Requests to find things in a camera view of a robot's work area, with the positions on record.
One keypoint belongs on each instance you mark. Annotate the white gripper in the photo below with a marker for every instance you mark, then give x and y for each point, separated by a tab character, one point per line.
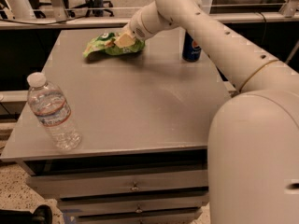
136	30

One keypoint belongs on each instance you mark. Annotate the green rice chip bag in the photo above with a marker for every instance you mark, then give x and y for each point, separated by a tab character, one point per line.
105	43

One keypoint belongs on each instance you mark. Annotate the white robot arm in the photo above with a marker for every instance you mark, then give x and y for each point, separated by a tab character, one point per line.
253	142

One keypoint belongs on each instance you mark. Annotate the clear plastic water bottle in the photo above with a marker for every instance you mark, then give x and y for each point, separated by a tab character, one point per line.
48	103

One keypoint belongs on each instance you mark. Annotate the blue pepsi can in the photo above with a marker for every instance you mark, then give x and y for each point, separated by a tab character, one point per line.
191	50

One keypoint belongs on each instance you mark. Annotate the grey drawer cabinet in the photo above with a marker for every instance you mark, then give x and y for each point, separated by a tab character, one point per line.
145	111

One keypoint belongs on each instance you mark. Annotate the top grey drawer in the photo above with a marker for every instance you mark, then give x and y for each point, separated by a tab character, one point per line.
96	184

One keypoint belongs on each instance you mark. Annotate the grey drawer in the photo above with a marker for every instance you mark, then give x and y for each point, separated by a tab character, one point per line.
134	204
185	215
96	184

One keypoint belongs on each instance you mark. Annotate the middle grey drawer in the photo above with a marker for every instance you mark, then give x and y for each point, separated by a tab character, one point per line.
134	204

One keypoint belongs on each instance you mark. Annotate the bottom grey drawer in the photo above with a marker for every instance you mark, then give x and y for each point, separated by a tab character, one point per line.
185	215

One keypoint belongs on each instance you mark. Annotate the black object bottom left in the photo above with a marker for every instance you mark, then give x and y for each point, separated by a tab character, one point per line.
42	215

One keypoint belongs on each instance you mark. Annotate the metal guard rail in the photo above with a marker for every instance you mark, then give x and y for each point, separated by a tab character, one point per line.
63	21

